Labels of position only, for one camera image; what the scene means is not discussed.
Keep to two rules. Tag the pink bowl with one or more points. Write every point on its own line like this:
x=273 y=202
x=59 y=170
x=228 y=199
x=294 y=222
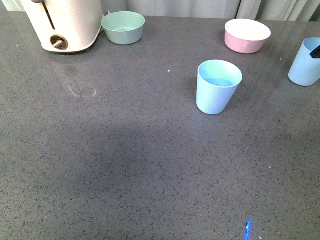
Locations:
x=245 y=36

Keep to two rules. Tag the cream toaster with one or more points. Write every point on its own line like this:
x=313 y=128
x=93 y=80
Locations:
x=65 y=26

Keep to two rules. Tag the grey curtain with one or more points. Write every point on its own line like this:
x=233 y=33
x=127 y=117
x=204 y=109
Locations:
x=269 y=10

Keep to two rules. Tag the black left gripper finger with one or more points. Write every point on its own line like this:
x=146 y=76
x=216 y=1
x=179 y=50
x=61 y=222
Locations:
x=315 y=54

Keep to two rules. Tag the green bowl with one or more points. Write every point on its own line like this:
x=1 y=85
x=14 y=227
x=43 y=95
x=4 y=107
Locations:
x=123 y=27

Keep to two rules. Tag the light blue cup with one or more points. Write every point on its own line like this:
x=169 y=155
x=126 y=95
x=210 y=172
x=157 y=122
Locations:
x=305 y=70
x=217 y=81

